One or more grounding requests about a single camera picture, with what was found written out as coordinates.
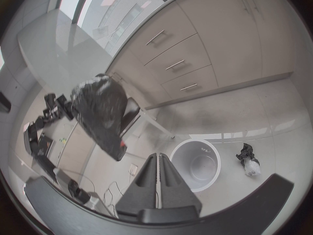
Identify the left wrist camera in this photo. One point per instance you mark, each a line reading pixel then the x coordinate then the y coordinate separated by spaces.
pixel 50 100

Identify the grey and white chair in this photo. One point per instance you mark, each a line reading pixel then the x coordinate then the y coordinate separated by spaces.
pixel 128 121

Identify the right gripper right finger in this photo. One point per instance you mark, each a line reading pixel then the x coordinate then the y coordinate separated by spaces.
pixel 173 190

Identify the beige drawer cabinet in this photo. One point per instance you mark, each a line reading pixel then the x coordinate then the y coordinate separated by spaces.
pixel 195 45

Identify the black plastic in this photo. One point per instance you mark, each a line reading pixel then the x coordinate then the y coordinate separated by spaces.
pixel 247 150

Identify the window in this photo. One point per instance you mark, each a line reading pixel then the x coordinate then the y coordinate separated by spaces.
pixel 117 8

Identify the black plastic bag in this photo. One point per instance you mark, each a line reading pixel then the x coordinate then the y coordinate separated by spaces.
pixel 100 111

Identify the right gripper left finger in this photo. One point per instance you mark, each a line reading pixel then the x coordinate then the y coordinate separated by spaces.
pixel 144 187

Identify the white trash bin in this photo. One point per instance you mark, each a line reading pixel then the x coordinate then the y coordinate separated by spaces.
pixel 185 150

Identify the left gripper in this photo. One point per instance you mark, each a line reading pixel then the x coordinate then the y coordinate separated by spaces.
pixel 64 108

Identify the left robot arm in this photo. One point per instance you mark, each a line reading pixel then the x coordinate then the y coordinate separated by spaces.
pixel 39 123

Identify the clear printed wrapper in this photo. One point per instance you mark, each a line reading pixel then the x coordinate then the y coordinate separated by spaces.
pixel 251 168

